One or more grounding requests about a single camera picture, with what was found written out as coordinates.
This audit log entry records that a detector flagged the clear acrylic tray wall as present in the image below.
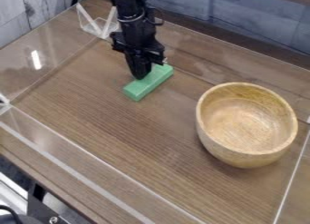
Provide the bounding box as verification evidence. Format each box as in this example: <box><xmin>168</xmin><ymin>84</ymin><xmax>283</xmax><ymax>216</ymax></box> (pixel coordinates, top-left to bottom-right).
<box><xmin>0</xmin><ymin>100</ymin><xmax>206</xmax><ymax>224</ymax></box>

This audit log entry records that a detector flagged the green rectangular block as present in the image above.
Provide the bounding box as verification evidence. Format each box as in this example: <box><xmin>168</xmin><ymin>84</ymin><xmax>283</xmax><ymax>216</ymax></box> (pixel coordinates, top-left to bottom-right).
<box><xmin>123</xmin><ymin>64</ymin><xmax>175</xmax><ymax>102</ymax></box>

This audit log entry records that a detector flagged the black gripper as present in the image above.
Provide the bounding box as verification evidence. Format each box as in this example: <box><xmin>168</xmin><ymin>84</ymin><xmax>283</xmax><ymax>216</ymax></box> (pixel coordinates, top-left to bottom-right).
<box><xmin>109</xmin><ymin>21</ymin><xmax>164</xmax><ymax>79</ymax></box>

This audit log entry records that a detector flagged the clear acrylic corner bracket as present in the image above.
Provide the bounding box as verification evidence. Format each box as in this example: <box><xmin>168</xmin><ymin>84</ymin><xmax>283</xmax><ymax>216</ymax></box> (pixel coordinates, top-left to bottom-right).
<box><xmin>76</xmin><ymin>4</ymin><xmax>120</xmax><ymax>40</ymax></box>

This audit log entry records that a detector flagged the wooden bowl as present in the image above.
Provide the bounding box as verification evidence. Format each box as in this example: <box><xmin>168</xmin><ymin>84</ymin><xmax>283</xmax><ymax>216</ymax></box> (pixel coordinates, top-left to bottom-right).
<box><xmin>195</xmin><ymin>83</ymin><xmax>298</xmax><ymax>169</ymax></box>

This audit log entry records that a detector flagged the black cable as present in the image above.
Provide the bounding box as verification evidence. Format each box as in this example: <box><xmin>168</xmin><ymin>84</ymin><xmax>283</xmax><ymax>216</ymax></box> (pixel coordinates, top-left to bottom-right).
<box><xmin>0</xmin><ymin>204</ymin><xmax>25</xmax><ymax>224</ymax></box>

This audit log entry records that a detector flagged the black table frame leg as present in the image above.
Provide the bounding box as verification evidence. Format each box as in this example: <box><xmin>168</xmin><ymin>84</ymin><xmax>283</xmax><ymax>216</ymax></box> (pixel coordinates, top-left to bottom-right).
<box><xmin>26</xmin><ymin>183</ymin><xmax>79</xmax><ymax>224</ymax></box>

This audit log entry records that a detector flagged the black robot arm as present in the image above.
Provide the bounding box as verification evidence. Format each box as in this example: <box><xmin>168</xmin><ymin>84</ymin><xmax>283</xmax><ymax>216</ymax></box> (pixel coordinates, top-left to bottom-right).
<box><xmin>109</xmin><ymin>0</ymin><xmax>164</xmax><ymax>80</ymax></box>

